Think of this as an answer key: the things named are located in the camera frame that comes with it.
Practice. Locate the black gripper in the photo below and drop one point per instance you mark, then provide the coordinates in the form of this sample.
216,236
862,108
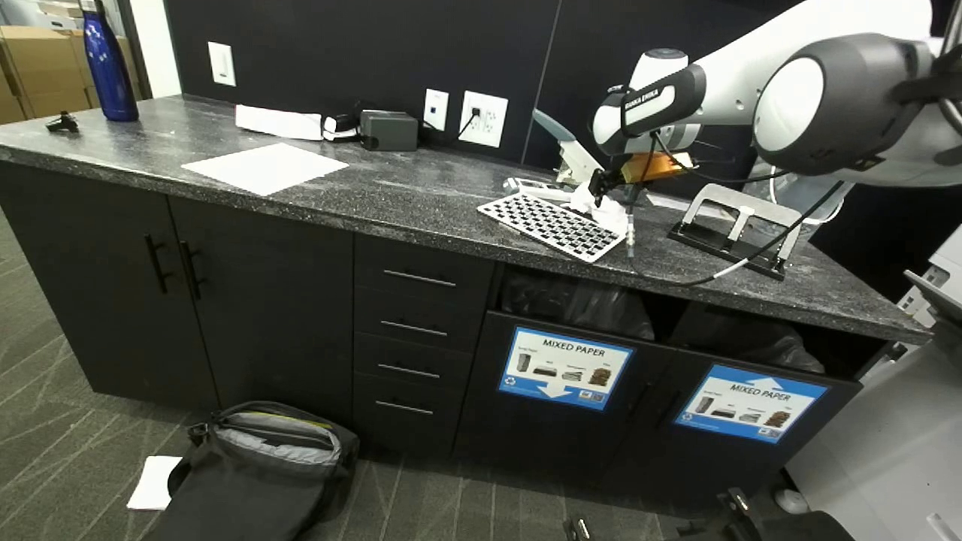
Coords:
610,174

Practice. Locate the white paper ball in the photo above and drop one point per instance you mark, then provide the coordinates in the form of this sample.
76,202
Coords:
611,223

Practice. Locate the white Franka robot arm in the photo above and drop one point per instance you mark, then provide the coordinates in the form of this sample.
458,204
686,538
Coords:
852,99

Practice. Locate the black bin liner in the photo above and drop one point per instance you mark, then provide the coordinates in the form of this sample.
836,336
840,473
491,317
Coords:
741,336
583,306

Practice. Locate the black counter cabinet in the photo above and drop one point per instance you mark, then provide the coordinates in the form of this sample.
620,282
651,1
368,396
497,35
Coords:
273,320

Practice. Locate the checkerboard calibration board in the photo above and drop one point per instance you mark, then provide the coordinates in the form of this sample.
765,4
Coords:
530,220

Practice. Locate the small white printed wrapper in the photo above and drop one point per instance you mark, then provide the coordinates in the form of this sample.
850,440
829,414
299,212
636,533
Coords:
525,183

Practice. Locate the mixed paper sign down arrow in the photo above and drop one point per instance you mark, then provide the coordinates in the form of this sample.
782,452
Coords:
568,368

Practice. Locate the clear plastic container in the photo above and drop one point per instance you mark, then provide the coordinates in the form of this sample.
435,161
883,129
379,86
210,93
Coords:
812,188

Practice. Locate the black power adapter box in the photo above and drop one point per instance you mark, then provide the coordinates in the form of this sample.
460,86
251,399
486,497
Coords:
388,129

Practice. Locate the mixed paper sign up arrow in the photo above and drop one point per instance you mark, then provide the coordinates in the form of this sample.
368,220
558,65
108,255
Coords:
754,403

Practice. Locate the black cart leg white label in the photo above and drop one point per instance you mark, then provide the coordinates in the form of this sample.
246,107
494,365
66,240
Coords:
741,507

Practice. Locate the white cart control box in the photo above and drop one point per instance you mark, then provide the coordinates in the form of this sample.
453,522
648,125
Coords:
935,282

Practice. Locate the long white flat device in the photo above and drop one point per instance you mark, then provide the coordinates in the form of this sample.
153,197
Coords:
280,120

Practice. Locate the flat white paper sheet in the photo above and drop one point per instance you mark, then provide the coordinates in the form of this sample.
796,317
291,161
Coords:
265,168

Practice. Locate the dark grey backpack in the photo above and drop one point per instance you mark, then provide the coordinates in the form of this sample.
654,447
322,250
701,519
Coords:
251,469

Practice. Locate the blue water bottle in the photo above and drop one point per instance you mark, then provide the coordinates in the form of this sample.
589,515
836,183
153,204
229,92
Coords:
110,69

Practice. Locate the small white paper slip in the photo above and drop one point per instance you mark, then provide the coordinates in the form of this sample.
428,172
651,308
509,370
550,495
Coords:
155,484

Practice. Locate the small black object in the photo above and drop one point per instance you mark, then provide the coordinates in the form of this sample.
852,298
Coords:
61,125

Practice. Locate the tan cardboard box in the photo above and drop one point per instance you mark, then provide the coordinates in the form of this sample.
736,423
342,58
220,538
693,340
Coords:
40,69

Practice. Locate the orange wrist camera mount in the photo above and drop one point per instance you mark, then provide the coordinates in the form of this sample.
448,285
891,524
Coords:
657,168

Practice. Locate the white double wall outlet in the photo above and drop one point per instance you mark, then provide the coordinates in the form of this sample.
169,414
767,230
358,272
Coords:
486,120

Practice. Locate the small white wall plate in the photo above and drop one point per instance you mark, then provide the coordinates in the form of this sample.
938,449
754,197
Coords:
437,108
220,65

